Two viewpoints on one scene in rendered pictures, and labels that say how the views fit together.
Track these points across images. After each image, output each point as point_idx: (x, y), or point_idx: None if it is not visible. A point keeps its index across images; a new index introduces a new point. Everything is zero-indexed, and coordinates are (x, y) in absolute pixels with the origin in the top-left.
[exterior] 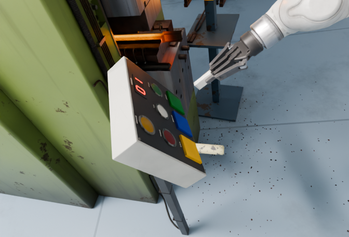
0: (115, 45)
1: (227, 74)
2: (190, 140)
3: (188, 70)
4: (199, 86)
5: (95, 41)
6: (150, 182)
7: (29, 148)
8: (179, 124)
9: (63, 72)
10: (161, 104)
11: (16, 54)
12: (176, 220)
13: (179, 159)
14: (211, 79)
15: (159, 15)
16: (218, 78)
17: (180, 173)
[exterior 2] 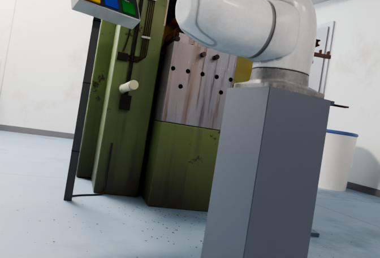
0: (164, 16)
1: None
2: None
3: (217, 94)
4: None
5: None
6: (107, 152)
7: (94, 67)
8: None
9: None
10: None
11: None
12: (71, 149)
13: None
14: None
15: (251, 66)
16: None
17: None
